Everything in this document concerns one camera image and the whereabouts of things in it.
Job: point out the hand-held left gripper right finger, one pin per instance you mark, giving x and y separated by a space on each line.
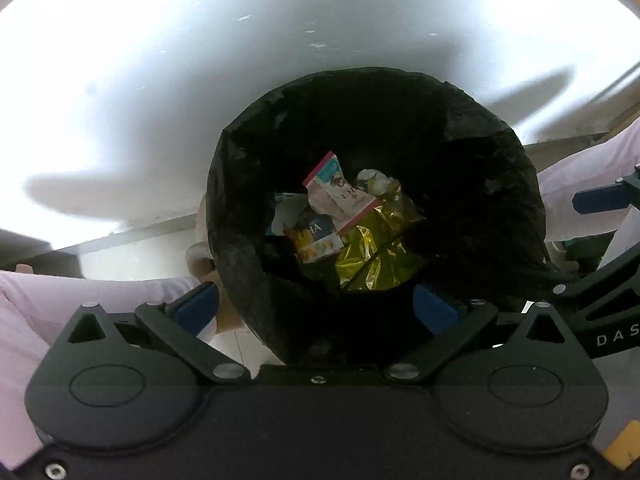
435 307

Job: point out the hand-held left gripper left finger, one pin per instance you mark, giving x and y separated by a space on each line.
197 305

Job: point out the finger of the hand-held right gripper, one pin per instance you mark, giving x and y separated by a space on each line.
595 199

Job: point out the yellow foil wrapper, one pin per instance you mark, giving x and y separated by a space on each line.
370 255

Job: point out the black lined trash bin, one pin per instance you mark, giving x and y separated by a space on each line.
450 185

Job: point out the white tissue packet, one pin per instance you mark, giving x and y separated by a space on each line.
287 210

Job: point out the blue snack packet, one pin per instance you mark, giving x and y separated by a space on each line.
315 240

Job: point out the white tissue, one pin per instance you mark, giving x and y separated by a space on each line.
375 182

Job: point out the pink snack packet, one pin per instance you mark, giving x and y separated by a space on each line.
340 200

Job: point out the person's right leg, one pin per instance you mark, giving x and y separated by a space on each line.
575 180

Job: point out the person's leg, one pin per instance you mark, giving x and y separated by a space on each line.
75 300
575 180

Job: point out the white green slipper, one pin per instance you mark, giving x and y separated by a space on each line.
565 255

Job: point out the person's left leg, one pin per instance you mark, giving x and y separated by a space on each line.
75 300

